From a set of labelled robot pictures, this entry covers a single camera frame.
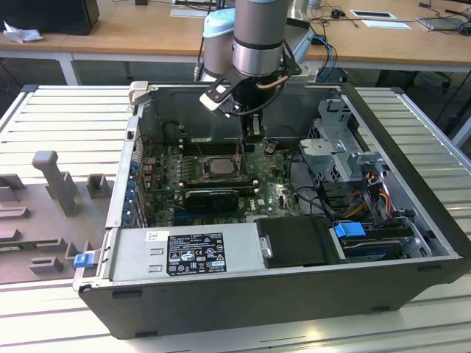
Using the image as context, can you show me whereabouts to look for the coloured power wires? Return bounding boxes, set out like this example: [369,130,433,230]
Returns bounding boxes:
[347,186,392,218]

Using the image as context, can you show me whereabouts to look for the blue cable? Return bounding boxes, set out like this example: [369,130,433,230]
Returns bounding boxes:
[314,34,339,71]

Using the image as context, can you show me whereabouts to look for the black RAM slot bank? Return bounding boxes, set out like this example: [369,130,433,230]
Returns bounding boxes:
[181,138,244,157]
[182,175,256,194]

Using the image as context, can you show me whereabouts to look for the silver square CPU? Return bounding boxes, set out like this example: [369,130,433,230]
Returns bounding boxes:
[208,158,241,177]

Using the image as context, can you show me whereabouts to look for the thin metal locking lever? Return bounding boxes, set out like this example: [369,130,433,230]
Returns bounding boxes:
[238,136,247,174]
[190,130,206,163]

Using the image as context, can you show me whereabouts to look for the black graphics card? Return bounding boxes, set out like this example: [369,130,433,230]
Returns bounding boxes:
[183,189,239,213]

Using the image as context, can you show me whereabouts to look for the black open PC case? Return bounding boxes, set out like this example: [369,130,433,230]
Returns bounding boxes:
[71,80,471,341]

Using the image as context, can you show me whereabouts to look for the grey parts rack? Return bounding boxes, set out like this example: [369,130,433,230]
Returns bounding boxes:
[0,149,116,285]

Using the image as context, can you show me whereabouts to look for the CPU socket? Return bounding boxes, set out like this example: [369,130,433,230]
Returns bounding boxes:
[200,156,247,182]

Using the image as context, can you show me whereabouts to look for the crumpled white paper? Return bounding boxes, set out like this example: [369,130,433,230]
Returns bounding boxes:
[2,20,45,43]

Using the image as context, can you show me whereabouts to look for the black box on desk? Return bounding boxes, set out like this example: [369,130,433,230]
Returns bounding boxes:
[0,0,101,37]

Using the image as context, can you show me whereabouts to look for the white paper sheet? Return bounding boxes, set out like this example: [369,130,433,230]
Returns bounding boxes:
[361,18,414,31]

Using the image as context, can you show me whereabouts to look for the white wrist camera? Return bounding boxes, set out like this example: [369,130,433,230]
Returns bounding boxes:
[199,75,241,119]

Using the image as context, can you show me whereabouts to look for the grey laptop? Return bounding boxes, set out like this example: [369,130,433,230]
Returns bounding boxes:
[415,15,471,32]

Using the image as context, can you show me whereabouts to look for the green motherboard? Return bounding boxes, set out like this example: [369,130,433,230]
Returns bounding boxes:
[141,141,306,227]

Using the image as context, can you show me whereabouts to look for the white desk cable grommet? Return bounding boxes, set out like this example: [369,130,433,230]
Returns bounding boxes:
[349,9,398,20]
[170,7,218,18]

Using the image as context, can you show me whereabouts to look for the black plastic shroud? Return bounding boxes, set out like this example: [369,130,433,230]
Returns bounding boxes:
[253,216,350,270]

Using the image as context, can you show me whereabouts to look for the grey metal drive cage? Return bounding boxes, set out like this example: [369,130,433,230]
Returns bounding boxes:
[297,98,392,185]

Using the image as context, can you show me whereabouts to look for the beige case latch handle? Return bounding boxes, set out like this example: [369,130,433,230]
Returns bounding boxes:
[127,80,150,112]

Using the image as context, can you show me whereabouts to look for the grey power supply unit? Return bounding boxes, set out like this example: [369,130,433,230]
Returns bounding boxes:
[109,224,266,283]

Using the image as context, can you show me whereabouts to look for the blue disk carrier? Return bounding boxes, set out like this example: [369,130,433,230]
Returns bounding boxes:
[333,220,414,263]

